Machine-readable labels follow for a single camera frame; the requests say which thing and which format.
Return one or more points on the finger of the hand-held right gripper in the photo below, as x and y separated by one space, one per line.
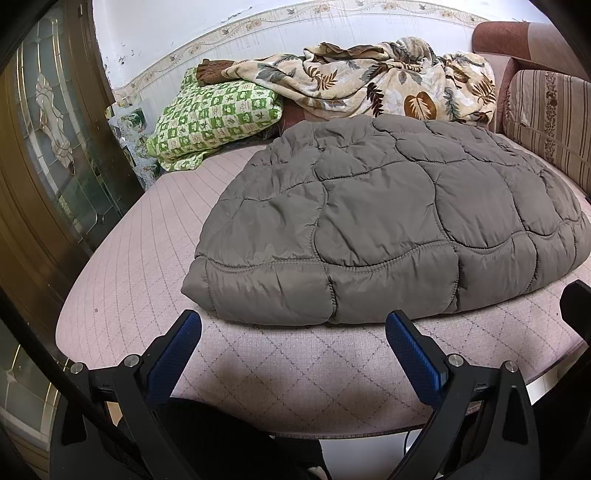
579 309

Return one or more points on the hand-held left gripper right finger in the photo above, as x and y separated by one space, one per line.
413 355

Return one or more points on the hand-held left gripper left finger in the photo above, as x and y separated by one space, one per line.
178 350

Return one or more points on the grey quilted hooded jacket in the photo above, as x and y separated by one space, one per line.
369 217

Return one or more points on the person's black pants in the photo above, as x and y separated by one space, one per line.
231 438

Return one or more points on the pink quilted bed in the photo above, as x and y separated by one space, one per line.
152 240

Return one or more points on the wooden glass door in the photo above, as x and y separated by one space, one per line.
41 184

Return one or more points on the plastic wrapped green pack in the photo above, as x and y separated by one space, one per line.
131 138

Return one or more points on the green checkered pillow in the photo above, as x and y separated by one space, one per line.
212 120

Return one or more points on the leaf print blanket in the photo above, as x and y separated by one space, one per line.
369 78

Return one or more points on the brown cloth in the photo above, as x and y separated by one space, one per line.
214 71

